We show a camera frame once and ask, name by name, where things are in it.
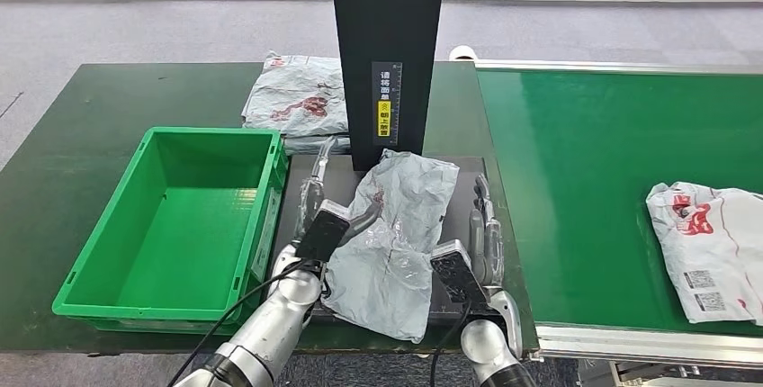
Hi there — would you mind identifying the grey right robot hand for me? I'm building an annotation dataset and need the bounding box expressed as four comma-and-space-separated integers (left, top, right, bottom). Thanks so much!
467, 173, 506, 290

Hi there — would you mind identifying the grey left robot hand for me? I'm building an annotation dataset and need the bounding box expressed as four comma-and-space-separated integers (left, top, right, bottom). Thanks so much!
294, 135, 384, 249

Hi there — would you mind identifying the small plain grey parcel bag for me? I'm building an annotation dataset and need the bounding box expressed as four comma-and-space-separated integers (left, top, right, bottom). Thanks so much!
321, 148, 460, 345

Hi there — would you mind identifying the flat grey parcel bag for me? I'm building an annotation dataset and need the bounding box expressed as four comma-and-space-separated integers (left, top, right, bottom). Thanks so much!
283, 133, 352, 156

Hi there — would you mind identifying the grey parcel with red print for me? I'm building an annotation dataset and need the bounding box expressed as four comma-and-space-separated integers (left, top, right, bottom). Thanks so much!
241, 51, 350, 138

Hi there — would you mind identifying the green conveyor belt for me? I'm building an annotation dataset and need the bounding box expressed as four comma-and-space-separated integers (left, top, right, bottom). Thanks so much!
476, 67, 763, 338

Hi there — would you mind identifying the black inbound scanner machine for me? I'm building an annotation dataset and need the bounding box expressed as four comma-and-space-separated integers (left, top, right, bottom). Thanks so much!
271, 0, 507, 327

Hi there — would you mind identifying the black and yellow label sticker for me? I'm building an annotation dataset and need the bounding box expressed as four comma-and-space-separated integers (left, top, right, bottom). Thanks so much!
372, 61, 403, 147

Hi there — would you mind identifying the green plastic crate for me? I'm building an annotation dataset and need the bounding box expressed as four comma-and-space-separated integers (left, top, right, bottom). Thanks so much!
51, 127, 291, 336

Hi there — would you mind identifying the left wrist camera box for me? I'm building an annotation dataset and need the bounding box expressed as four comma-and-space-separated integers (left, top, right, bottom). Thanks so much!
294, 199, 352, 263

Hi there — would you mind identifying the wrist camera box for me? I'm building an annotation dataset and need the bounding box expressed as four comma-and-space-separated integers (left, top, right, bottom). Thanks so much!
294, 199, 352, 263
430, 239, 487, 305

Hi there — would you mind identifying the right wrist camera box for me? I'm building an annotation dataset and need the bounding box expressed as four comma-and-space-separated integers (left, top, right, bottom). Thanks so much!
430, 239, 487, 305

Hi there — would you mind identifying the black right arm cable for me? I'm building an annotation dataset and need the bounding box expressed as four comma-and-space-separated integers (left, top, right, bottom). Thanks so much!
428, 305, 473, 387

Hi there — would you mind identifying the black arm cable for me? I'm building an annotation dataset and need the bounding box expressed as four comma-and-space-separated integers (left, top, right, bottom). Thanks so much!
166, 262, 308, 387
428, 305, 473, 387

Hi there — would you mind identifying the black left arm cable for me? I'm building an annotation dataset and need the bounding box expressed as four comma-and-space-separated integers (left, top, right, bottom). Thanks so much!
166, 262, 308, 387

